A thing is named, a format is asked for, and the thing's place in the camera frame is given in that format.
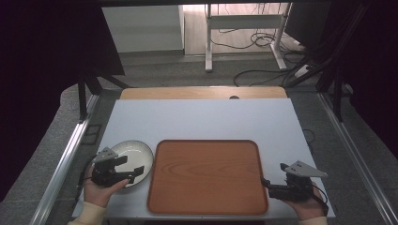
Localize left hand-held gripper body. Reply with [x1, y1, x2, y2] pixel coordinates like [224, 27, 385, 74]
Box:
[90, 146, 135, 188]

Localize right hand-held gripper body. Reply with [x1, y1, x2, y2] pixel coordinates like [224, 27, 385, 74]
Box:
[268, 159, 329, 203]

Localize white round plate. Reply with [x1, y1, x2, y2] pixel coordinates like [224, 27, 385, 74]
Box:
[107, 139, 156, 188]

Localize brown wooden tray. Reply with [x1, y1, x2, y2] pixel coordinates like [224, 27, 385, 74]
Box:
[146, 139, 269, 217]

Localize person's left hand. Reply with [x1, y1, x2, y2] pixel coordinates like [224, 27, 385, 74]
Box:
[84, 168, 130, 208]

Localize person's right hand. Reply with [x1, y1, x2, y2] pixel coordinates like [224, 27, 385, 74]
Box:
[281, 189, 329, 222]

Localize black metal stand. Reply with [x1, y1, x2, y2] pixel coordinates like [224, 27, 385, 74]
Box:
[314, 60, 345, 124]
[76, 68, 131, 124]

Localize white power strip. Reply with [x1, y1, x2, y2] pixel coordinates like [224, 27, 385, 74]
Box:
[293, 63, 313, 79]

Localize black curtain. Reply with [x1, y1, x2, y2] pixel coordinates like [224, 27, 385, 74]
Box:
[328, 0, 398, 161]
[0, 0, 127, 203]

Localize white cabinet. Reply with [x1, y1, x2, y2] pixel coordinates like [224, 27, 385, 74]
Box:
[100, 5, 186, 54]

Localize dark panel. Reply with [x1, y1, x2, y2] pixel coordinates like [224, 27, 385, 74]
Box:
[283, 2, 333, 49]

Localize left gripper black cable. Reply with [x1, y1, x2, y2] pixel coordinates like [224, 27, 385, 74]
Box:
[73, 154, 99, 209]

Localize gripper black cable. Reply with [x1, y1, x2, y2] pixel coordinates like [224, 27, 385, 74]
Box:
[73, 154, 99, 209]
[311, 183, 330, 218]

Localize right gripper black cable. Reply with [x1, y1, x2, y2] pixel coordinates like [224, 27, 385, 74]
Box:
[311, 183, 330, 218]

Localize thin black cable loop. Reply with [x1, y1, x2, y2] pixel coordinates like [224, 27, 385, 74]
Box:
[301, 127, 317, 155]

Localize aluminium rail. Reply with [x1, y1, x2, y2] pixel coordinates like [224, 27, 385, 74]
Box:
[316, 92, 398, 225]
[28, 93, 101, 225]

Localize long black floor cable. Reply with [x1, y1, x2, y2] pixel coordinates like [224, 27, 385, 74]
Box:
[232, 66, 302, 88]

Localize tangled black floor cables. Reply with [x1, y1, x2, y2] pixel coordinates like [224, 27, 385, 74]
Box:
[209, 27, 307, 54]

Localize white desk frame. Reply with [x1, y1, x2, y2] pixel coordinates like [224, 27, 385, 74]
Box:
[204, 3, 293, 73]

